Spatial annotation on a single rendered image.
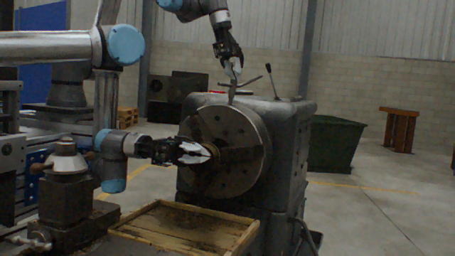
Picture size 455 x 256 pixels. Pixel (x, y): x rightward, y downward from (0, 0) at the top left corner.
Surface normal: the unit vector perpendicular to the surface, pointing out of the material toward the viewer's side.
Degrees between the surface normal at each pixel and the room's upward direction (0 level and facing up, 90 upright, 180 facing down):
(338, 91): 90
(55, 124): 90
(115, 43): 89
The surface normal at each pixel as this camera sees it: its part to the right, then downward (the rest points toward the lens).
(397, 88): -0.08, 0.11
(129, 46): 0.66, 0.13
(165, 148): -0.36, 0.08
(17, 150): 0.97, 0.11
